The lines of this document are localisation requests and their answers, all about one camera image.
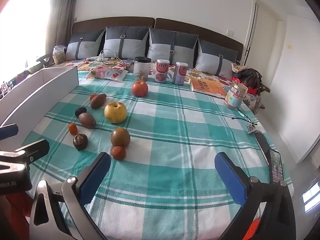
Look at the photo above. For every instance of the dark brown round fruit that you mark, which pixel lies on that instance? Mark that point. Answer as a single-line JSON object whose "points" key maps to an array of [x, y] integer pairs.
{"points": [[80, 142]]}

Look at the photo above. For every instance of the silver orange food can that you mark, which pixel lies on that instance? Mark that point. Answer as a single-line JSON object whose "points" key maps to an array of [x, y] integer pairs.
{"points": [[180, 73]]}

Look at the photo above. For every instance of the metal keys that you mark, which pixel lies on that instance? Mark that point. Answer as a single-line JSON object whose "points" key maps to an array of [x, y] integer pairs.
{"points": [[252, 128]]}

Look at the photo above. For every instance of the white power strip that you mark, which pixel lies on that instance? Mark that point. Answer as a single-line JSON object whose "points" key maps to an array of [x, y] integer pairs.
{"points": [[97, 58]]}

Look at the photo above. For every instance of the white door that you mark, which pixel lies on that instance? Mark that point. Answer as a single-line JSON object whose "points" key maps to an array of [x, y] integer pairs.
{"points": [[265, 42]]}

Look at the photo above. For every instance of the grey two-tone pillow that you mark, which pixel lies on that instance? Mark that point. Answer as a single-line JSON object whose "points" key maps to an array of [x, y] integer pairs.
{"points": [[215, 60], [170, 50], [125, 45], [82, 47]]}

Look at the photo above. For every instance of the row of grey pillows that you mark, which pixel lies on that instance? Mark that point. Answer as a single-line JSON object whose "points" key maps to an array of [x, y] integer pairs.
{"points": [[175, 25]]}

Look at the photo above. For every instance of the small red box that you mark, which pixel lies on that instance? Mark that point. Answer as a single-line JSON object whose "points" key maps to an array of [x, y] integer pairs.
{"points": [[255, 91]]}

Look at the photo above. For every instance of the small black fruit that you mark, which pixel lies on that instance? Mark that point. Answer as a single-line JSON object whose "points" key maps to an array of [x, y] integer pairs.
{"points": [[80, 111]]}

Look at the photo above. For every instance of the grey curtain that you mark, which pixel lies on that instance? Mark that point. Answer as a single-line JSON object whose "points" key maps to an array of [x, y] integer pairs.
{"points": [[62, 12]]}

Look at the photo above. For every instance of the pink white snack bag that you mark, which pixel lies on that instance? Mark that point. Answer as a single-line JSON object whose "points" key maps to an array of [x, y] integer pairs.
{"points": [[110, 73]]}

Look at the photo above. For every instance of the green brown round fruit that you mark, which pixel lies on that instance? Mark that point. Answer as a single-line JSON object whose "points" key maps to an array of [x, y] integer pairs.
{"points": [[120, 137]]}

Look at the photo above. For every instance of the red clothing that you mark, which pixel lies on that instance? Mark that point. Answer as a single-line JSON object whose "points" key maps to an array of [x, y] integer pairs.
{"points": [[17, 217]]}

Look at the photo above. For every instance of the yellow apple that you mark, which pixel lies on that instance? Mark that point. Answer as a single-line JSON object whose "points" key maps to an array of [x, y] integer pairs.
{"points": [[115, 112]]}

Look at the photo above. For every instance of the grey chair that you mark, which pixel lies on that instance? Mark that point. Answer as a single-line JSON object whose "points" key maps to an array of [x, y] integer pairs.
{"points": [[43, 60]]}

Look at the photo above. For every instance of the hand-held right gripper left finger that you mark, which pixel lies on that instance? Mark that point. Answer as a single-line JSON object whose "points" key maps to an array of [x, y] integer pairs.
{"points": [[96, 177]]}

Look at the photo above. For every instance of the orange mesh item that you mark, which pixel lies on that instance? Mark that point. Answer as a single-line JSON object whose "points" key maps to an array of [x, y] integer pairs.
{"points": [[251, 230]]}

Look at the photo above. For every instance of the teal label tin can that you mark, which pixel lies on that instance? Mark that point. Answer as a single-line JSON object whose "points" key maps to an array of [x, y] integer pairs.
{"points": [[235, 96]]}

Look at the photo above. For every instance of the small orange tangerine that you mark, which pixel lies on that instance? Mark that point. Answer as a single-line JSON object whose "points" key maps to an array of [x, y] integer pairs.
{"points": [[118, 153]]}

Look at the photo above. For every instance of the teal plaid blanket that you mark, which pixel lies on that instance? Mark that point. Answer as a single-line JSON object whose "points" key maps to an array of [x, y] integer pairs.
{"points": [[175, 142]]}

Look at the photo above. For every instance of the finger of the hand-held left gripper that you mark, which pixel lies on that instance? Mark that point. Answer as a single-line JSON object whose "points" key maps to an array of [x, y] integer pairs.
{"points": [[8, 131], [37, 148]]}

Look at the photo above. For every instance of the red apple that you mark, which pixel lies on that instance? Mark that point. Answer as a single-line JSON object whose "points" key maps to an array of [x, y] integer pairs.
{"points": [[139, 88]]}

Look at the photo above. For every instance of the orange label food can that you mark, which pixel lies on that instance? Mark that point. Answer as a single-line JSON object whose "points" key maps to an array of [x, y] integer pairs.
{"points": [[162, 71]]}

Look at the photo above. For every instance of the black smartphone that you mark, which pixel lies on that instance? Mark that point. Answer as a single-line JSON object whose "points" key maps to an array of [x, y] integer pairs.
{"points": [[275, 166]]}

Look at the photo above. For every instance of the orange book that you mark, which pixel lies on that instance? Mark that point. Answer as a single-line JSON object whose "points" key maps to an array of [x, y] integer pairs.
{"points": [[206, 86]]}

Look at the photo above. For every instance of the white cardboard box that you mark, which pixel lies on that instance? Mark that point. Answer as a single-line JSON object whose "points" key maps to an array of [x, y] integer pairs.
{"points": [[50, 90]]}

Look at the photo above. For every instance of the clear jar with black lid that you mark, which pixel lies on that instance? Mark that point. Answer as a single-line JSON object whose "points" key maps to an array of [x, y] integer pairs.
{"points": [[142, 66]]}

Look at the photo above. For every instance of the white wall switch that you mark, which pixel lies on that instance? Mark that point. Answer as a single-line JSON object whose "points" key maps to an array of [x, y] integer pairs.
{"points": [[230, 32]]}

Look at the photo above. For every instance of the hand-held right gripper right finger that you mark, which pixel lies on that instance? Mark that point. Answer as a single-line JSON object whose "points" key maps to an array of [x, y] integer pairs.
{"points": [[230, 177]]}

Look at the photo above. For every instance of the clear plastic bag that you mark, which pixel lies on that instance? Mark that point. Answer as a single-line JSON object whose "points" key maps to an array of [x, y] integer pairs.
{"points": [[58, 55]]}

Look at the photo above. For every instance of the brown handbag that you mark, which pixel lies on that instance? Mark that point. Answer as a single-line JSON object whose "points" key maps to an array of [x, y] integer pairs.
{"points": [[247, 72]]}

